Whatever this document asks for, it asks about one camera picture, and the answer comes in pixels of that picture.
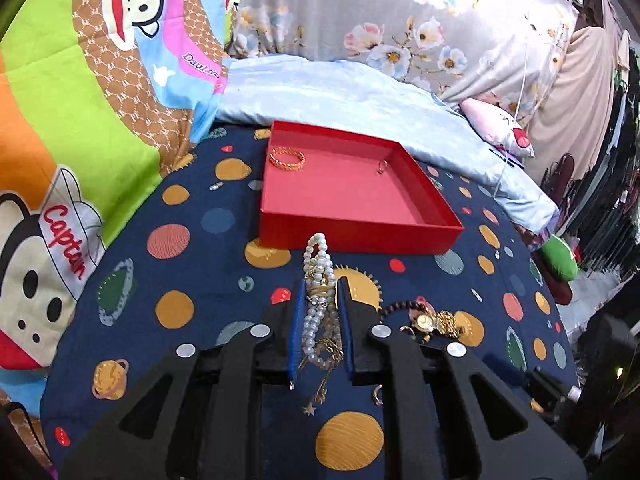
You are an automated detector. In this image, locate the gold star chain necklace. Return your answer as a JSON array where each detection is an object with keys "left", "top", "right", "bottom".
[{"left": 300, "top": 337, "right": 346, "bottom": 418}]

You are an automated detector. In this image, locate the light blue quilt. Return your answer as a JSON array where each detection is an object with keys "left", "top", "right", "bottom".
[{"left": 215, "top": 55, "right": 561, "bottom": 233}]

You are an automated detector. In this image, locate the dark beaded bracelet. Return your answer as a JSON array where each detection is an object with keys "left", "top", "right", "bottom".
[{"left": 377, "top": 296, "right": 431, "bottom": 321}]

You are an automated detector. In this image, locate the beige hanging cloth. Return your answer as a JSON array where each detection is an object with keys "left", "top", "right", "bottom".
[{"left": 525, "top": 25, "right": 621, "bottom": 181}]

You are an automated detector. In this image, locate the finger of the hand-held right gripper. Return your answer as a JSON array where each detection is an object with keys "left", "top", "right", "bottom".
[{"left": 527, "top": 367, "right": 581, "bottom": 413}]

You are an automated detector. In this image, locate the red cardboard box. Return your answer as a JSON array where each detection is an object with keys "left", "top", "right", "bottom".
[{"left": 258, "top": 120, "right": 466, "bottom": 256}]

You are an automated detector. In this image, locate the cartoon monkey bed sheet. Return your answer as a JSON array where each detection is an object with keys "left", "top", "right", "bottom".
[{"left": 0, "top": 0, "right": 261, "bottom": 461}]

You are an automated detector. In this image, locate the maroon cloth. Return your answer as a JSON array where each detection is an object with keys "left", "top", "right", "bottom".
[{"left": 530, "top": 250, "right": 572, "bottom": 307}]

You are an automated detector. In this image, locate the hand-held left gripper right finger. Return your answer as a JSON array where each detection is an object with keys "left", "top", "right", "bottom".
[{"left": 338, "top": 277, "right": 587, "bottom": 480}]

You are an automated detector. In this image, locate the gold wristwatch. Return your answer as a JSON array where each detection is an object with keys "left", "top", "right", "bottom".
[{"left": 410, "top": 310, "right": 468, "bottom": 338}]

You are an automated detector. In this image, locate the white cable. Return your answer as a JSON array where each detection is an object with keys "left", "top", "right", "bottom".
[{"left": 495, "top": 0, "right": 536, "bottom": 201}]

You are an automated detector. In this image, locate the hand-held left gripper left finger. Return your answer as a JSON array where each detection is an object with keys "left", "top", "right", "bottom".
[{"left": 59, "top": 279, "right": 307, "bottom": 480}]

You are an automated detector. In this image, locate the white pearl necklace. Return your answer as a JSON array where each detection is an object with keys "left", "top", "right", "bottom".
[{"left": 299, "top": 232, "right": 346, "bottom": 371}]

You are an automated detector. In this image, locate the pink cartoon pillow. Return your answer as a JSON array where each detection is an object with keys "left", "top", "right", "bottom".
[{"left": 457, "top": 97, "right": 536, "bottom": 158}]

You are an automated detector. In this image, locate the green cushion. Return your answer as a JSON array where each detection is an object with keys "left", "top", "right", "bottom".
[{"left": 542, "top": 235, "right": 581, "bottom": 281}]

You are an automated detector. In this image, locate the gold braided bangle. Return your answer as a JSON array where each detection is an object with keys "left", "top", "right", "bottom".
[{"left": 269, "top": 146, "right": 307, "bottom": 171}]

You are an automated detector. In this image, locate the grey floral cloth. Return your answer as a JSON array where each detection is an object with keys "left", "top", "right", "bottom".
[{"left": 225, "top": 0, "right": 581, "bottom": 111}]

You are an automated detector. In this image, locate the dark red bag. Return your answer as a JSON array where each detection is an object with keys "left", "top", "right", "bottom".
[{"left": 544, "top": 154, "right": 577, "bottom": 197}]

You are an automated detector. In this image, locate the row of hanging clothes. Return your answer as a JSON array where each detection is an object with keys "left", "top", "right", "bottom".
[{"left": 565, "top": 0, "right": 640, "bottom": 281}]

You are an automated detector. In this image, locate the navy planet print blanket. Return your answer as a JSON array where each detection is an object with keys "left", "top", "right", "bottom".
[{"left": 40, "top": 125, "right": 581, "bottom": 480}]

